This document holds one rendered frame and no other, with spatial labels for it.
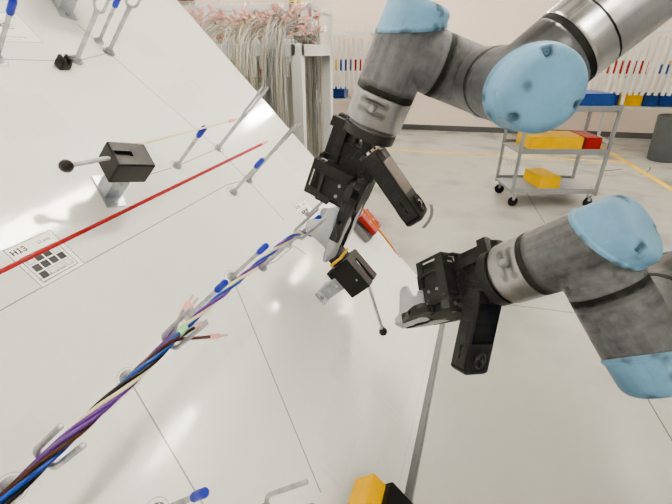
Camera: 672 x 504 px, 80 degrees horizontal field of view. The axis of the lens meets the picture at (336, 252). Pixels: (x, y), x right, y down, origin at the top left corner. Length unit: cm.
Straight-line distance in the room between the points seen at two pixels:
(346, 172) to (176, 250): 24
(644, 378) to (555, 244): 15
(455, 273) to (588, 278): 18
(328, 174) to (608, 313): 36
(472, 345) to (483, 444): 137
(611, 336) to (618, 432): 171
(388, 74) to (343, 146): 11
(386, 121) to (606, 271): 29
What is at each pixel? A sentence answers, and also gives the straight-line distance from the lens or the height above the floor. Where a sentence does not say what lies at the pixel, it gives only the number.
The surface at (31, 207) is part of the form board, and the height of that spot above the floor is 128.
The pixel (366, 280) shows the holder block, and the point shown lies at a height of 111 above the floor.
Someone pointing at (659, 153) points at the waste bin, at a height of 12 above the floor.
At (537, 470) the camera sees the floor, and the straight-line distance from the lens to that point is 189.
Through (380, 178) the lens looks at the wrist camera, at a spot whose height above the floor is 127.
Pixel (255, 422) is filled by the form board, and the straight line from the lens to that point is 51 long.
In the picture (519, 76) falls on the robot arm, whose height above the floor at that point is 140.
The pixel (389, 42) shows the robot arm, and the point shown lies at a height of 143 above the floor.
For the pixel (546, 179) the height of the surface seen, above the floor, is 28.
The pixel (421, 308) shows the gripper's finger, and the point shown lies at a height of 111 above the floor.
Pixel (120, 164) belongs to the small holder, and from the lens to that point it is 50.
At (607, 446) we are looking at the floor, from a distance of 210.
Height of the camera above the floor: 142
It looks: 27 degrees down
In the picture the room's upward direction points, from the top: straight up
